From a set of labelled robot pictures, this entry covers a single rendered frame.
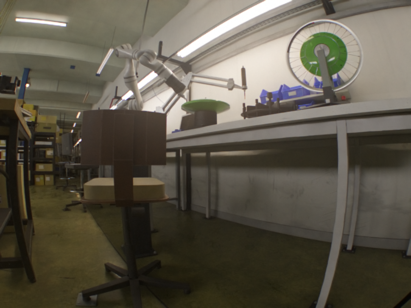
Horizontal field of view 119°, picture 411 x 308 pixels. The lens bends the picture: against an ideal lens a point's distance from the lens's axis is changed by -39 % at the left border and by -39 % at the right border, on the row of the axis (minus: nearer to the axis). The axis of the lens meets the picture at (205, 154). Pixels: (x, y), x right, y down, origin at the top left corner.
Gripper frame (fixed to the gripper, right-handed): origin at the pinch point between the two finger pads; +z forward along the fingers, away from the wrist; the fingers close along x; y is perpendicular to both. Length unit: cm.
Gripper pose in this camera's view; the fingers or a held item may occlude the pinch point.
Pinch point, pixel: (186, 100)
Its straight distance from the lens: 120.6
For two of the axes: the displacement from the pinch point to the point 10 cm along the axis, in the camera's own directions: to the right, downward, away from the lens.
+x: -6.1, 0.3, 7.9
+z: 6.5, 5.9, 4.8
